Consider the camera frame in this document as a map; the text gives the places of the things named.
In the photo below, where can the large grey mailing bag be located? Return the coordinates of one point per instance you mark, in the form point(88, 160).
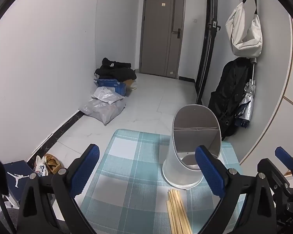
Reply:
point(102, 112)

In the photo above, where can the teal plaid table mat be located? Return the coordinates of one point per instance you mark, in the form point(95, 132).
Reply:
point(136, 175)

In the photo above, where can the bundle of wooden chopsticks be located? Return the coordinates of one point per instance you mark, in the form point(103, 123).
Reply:
point(175, 212)

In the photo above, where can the grey plastic utensil holder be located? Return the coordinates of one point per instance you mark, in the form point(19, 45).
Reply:
point(175, 170)

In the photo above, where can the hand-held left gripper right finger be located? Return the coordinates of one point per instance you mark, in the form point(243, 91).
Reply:
point(210, 170)

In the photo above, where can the black door frame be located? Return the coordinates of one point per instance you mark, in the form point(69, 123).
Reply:
point(206, 65)

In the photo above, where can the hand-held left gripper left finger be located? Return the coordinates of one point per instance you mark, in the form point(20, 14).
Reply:
point(85, 168)

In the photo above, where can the pile of black clothes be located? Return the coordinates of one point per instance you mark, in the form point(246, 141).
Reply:
point(114, 70)

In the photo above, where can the brown cardboard box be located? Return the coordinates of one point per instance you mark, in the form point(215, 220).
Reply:
point(129, 82)

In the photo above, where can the white mailing bag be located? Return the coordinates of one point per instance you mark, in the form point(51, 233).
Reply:
point(105, 93)

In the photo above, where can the white shoulder bag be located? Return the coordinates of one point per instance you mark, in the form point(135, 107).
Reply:
point(246, 46)

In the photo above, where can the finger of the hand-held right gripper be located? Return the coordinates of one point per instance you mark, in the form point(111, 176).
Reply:
point(284, 154)
point(266, 167)

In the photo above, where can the dark blue shoebox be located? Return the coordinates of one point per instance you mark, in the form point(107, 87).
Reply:
point(17, 175)

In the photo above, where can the blue cardboard box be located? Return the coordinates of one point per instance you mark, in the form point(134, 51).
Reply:
point(112, 84)

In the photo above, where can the silver folded umbrella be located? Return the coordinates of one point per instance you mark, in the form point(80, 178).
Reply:
point(246, 104)

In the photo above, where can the grey entrance door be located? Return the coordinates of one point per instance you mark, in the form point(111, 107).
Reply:
point(158, 41)

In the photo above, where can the black hanging jacket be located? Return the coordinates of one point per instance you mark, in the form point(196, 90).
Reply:
point(229, 90)

